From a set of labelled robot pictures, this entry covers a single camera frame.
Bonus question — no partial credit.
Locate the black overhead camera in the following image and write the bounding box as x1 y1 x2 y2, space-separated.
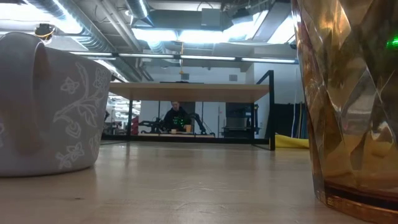
34 23 57 41

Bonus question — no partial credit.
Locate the long LED light bar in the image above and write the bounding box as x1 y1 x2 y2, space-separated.
68 51 299 65

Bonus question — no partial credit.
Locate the person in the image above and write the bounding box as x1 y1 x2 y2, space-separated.
162 101 192 133

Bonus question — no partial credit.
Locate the wooden shelf with black legs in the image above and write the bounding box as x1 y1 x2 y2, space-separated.
101 70 276 152

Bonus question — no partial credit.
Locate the grey mug with floral print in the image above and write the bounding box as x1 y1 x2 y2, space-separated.
0 32 113 178

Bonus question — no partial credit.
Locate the yellow cloth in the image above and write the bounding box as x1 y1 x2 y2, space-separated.
275 134 310 149

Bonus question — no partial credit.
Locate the amber faceted glass cup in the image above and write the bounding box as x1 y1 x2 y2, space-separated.
291 0 398 224

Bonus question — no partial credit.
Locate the black equipment cart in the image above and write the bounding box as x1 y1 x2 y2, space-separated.
223 102 259 138

